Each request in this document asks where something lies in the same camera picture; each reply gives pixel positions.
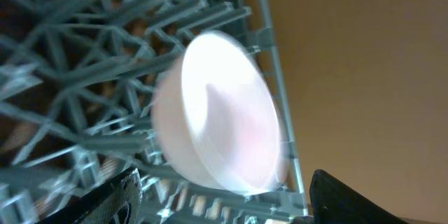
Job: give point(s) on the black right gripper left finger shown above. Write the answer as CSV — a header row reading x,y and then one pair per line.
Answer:
x,y
118,200

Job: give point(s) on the pink bowl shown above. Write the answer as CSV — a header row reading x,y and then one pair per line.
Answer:
x,y
215,119

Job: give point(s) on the grey dishwasher rack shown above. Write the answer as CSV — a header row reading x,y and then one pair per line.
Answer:
x,y
77,82

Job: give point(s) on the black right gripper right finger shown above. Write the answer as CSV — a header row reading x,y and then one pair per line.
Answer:
x,y
333,202

